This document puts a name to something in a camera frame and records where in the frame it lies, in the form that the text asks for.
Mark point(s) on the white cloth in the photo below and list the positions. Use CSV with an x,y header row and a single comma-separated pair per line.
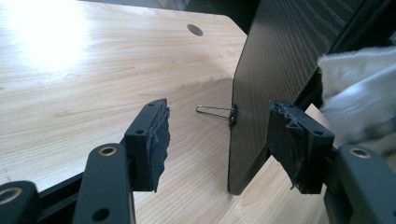
x,y
358,93

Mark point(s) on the dark board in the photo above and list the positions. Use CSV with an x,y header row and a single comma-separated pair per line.
x,y
274,62

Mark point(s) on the black binder clip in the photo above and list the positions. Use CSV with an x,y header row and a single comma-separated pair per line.
x,y
233,116

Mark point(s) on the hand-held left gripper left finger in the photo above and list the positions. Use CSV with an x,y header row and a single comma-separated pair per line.
x,y
146,146

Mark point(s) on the dark round table grommet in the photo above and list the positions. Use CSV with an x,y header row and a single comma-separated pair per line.
x,y
195,30

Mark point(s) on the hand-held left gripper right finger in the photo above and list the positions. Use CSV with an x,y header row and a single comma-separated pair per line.
x,y
299,146

